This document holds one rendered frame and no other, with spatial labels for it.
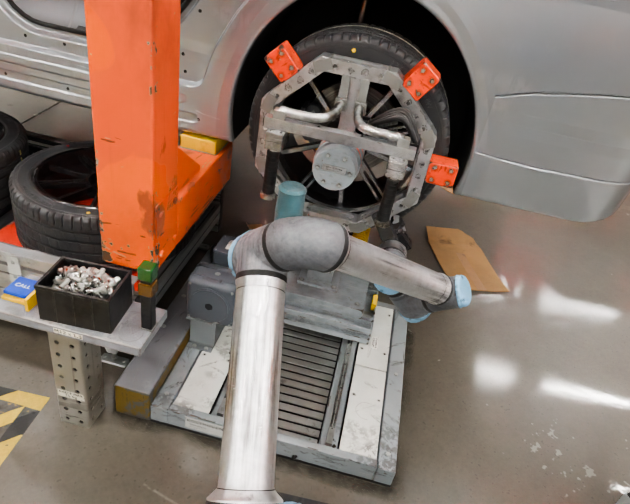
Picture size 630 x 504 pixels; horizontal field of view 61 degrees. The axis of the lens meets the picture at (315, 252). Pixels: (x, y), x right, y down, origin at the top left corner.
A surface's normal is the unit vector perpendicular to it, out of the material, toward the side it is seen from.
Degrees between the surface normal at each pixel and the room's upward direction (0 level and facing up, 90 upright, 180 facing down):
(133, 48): 90
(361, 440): 0
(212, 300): 90
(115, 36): 90
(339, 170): 90
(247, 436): 36
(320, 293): 0
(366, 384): 0
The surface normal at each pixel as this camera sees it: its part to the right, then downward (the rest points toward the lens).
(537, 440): 0.16, -0.82
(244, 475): 0.04, -0.35
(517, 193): -0.19, 0.52
